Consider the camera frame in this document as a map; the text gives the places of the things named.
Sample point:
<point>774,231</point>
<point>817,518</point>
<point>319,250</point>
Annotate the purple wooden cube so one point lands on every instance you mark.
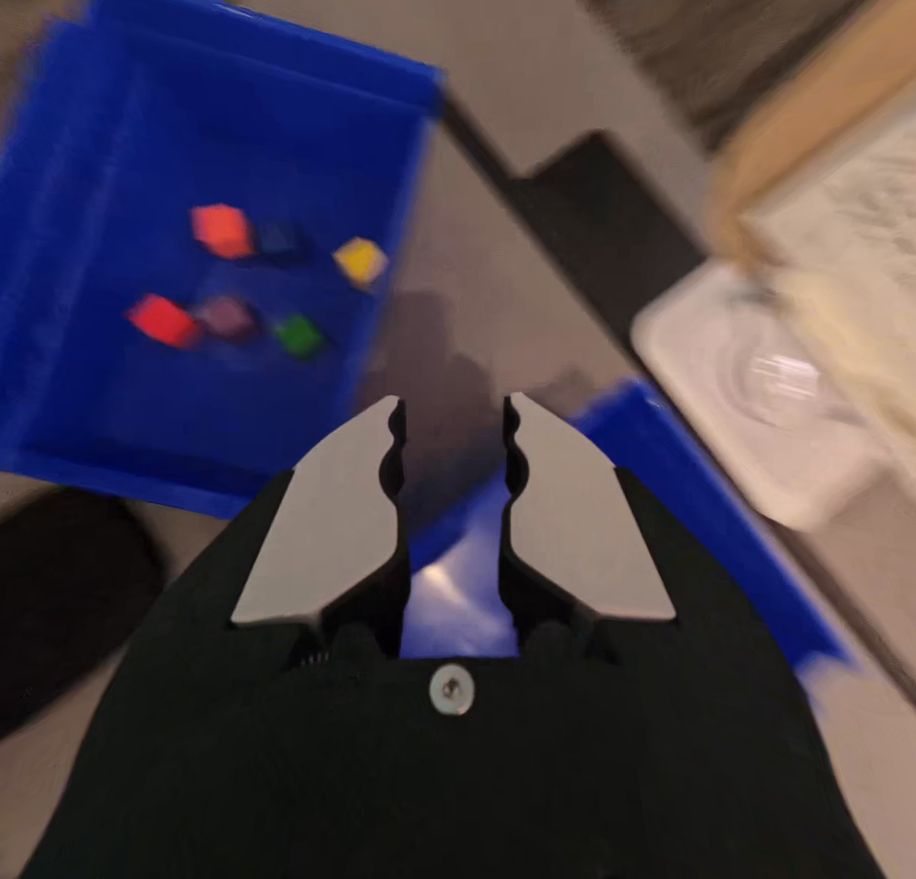
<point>227,319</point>

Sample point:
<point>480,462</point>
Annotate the orange wooden cube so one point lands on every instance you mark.
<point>222,231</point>

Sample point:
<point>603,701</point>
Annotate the green wooden cube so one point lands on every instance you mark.
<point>299,335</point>

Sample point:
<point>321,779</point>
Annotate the blue wooden cube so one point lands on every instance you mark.
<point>280,242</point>

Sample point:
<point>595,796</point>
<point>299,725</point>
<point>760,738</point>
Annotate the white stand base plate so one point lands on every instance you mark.
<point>687,364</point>

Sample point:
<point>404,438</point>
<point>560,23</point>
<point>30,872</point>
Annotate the blue plastic bin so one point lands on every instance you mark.
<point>680,478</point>
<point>107,142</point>

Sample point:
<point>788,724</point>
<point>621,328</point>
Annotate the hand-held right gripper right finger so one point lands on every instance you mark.
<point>579,528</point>

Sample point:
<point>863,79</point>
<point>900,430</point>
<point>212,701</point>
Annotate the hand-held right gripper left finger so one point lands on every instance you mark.
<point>322,528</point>

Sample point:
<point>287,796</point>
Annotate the yellow wooden cube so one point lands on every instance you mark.
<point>360,262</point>

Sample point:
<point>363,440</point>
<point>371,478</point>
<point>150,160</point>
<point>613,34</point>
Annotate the red wooden cube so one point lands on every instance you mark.
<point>163,319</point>

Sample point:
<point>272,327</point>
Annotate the wooden display board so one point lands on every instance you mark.
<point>823,106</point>

